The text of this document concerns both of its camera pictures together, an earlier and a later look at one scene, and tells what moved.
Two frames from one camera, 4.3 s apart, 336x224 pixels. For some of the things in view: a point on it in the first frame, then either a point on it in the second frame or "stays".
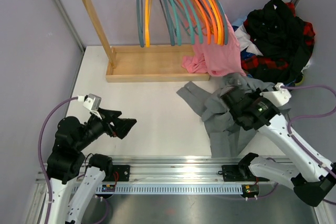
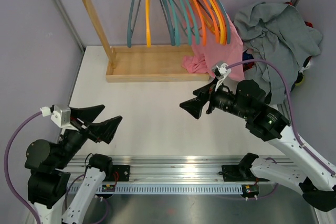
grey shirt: x=227 y=137 to x=277 y=33
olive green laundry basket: x=301 y=83 stays
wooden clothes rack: x=143 y=63 stays
